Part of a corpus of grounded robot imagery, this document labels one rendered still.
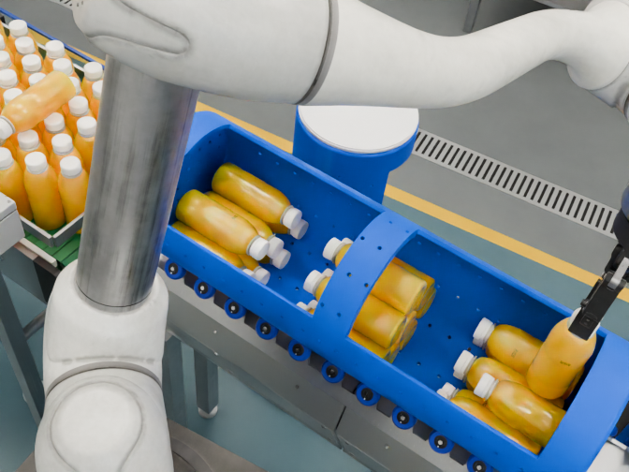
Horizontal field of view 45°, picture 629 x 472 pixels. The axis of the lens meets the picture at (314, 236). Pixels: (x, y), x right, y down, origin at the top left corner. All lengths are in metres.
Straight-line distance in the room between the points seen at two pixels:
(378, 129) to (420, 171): 1.44
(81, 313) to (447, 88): 0.56
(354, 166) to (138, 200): 0.89
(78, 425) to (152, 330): 0.17
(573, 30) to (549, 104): 2.79
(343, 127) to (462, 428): 0.77
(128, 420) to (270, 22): 0.53
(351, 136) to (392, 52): 1.07
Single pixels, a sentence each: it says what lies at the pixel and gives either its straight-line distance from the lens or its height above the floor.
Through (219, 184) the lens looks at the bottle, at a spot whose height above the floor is 1.11.
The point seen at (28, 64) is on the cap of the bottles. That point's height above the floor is 1.08.
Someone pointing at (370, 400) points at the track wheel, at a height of 0.96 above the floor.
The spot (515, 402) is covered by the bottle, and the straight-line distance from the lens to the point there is 1.25.
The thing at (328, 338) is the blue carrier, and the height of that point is 1.11.
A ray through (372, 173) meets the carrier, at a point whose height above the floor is 0.97.
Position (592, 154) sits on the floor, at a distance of 3.51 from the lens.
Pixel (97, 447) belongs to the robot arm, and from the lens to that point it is 0.92.
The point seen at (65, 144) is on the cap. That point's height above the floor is 1.08.
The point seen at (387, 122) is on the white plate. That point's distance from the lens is 1.75.
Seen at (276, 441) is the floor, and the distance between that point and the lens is 2.40.
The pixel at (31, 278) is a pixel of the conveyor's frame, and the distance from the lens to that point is 1.75.
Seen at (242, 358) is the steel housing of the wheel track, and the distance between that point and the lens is 1.52.
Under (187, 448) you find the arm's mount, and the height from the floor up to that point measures 1.07.
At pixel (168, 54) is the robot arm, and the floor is 1.82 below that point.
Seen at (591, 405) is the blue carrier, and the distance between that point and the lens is 1.19.
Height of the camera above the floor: 2.17
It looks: 50 degrees down
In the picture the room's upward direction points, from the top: 8 degrees clockwise
